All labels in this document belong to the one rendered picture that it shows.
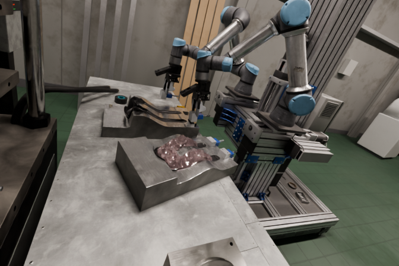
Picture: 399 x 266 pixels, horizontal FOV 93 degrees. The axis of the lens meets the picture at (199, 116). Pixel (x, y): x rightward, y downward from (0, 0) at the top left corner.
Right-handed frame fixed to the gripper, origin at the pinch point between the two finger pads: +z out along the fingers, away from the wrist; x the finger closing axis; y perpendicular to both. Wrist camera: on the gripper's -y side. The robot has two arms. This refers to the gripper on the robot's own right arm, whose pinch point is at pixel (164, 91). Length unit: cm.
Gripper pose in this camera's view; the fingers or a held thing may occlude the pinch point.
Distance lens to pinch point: 132.3
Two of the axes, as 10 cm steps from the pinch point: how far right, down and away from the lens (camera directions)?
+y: 8.9, 0.9, 4.5
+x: -3.6, -4.7, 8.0
